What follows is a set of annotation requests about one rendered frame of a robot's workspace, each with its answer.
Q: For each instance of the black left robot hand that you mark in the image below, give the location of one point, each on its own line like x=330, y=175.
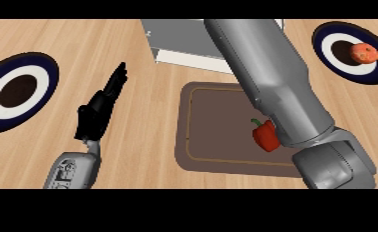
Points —
x=101, y=107

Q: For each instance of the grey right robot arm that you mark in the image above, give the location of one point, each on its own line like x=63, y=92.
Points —
x=275, y=89

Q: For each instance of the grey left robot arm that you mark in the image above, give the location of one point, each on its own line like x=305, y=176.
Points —
x=71, y=171

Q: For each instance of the brown tray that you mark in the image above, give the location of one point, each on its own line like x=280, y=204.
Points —
x=219, y=129

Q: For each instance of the navy and white plate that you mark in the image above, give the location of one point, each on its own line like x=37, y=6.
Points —
x=348, y=52
x=23, y=91

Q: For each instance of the grey and white box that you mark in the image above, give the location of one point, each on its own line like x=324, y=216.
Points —
x=190, y=46

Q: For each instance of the red bell pepper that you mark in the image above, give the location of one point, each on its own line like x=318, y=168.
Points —
x=265, y=135

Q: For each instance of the orange fruit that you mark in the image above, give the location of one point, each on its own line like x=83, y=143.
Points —
x=364, y=53

